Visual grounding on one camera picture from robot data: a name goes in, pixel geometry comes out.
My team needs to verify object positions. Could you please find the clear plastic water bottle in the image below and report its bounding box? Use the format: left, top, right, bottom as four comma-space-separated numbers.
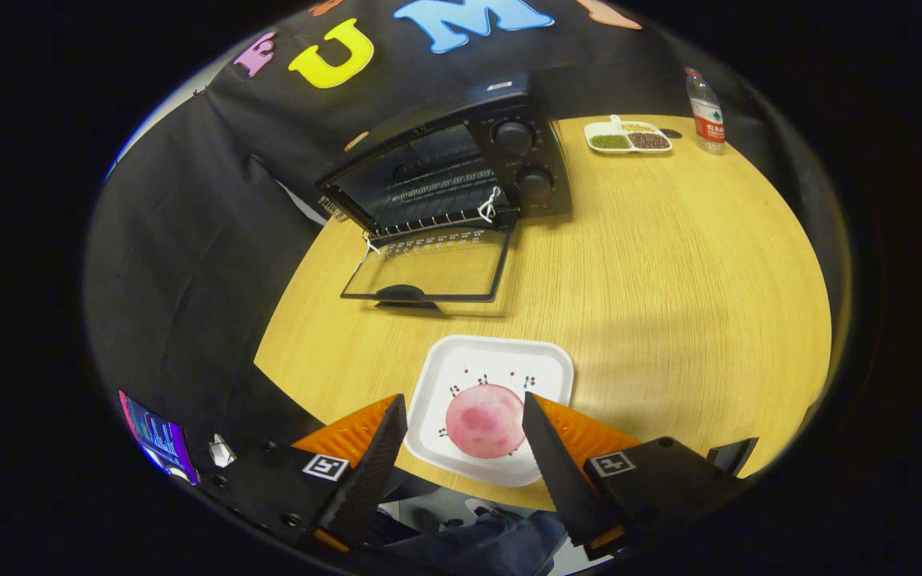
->
684, 68, 727, 155

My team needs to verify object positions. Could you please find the lit display screen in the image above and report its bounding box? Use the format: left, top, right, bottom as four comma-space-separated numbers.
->
118, 390, 199, 485

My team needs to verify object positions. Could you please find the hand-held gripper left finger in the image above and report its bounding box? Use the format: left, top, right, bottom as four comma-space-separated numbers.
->
189, 393, 409, 554

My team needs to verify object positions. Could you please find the pink round bun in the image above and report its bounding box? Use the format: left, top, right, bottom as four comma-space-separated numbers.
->
445, 383, 526, 460

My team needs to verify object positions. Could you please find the person's blue jeans leg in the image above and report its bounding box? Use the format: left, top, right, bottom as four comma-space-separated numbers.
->
365, 508, 570, 576

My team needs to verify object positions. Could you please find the black backdrop cloth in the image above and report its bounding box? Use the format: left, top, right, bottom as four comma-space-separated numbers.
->
83, 0, 846, 481

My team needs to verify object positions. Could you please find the white divided bean dish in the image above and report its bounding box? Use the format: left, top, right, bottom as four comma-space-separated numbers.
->
584, 114, 674, 154

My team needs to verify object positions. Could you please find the black toaster oven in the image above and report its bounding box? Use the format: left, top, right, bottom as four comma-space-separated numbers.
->
316, 74, 574, 311

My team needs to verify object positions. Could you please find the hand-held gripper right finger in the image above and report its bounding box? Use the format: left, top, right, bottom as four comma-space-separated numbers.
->
522, 391, 746, 561

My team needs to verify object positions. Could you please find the white square tray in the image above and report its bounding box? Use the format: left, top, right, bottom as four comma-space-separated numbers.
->
403, 334, 575, 488

